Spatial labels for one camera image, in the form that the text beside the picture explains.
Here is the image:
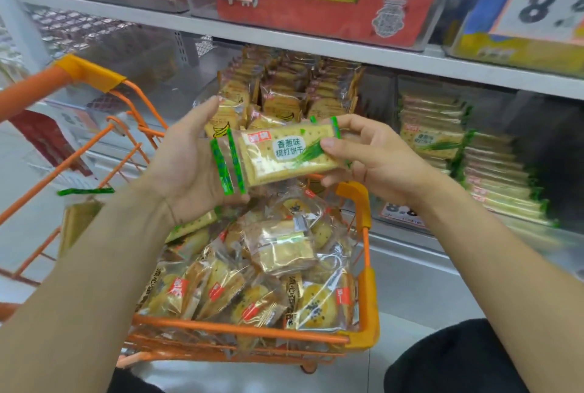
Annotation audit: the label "person's leg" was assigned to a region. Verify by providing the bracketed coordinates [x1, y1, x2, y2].
[384, 318, 530, 393]
[107, 367, 165, 393]

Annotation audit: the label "red box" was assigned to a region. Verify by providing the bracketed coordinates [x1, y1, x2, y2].
[9, 110, 92, 177]

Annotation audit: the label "green cracker packets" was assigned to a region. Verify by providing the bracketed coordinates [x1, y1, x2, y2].
[399, 94, 560, 228]

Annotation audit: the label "group of banana biscuit packets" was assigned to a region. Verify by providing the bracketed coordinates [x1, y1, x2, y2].
[203, 46, 366, 138]

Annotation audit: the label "white metal store shelf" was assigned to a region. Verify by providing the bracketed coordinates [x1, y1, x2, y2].
[0, 0, 584, 330]

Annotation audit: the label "stack of blue yellow packets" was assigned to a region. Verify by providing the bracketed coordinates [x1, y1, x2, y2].
[449, 0, 584, 77]

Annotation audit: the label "pile of pastry packets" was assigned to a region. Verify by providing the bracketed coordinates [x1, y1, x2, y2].
[136, 183, 361, 352]

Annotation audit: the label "orange shopping cart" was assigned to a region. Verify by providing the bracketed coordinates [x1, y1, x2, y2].
[0, 54, 380, 373]

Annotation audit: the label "yellow pastry packets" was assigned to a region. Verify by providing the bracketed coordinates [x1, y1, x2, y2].
[285, 269, 356, 332]

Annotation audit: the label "person's left hand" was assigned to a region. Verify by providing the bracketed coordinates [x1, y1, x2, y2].
[141, 96, 251, 224]

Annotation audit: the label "person's right forearm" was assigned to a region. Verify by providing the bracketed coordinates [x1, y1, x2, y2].
[412, 178, 584, 393]

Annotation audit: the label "person's right hand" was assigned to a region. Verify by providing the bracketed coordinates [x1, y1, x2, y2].
[319, 114, 446, 207]

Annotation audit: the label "egg-yolk pastry packet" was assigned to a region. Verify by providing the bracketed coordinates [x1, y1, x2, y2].
[237, 217, 320, 277]

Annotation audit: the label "person's right leg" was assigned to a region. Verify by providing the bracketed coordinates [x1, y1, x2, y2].
[384, 318, 530, 393]

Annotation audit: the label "person's left forearm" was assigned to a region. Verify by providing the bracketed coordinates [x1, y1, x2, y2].
[0, 187, 183, 393]

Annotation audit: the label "person's left leg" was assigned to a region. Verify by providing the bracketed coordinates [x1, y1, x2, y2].
[107, 367, 165, 393]

